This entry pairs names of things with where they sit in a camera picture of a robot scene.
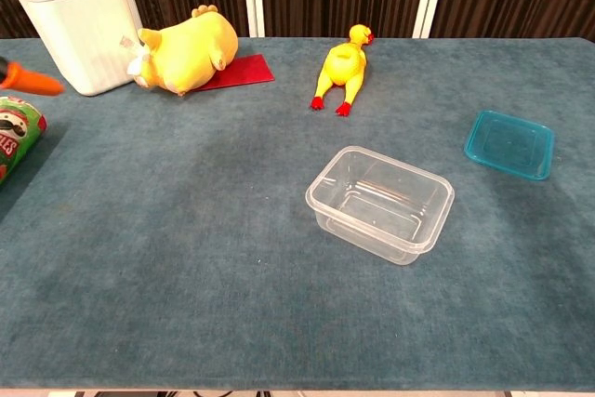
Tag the teal table cloth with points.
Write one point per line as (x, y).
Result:
(139, 253)

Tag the yellow plush pig toy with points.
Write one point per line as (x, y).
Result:
(190, 53)

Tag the clear plastic container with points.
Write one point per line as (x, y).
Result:
(381, 225)

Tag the green Pringles can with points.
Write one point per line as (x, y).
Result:
(18, 136)

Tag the blue translucent lid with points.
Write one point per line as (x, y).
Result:
(511, 146)

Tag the red flat card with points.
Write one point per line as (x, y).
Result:
(246, 71)

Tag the white square bin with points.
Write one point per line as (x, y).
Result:
(79, 34)

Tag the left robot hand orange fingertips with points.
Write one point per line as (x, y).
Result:
(32, 81)

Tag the yellow rubber chicken toy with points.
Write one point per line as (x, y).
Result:
(345, 67)

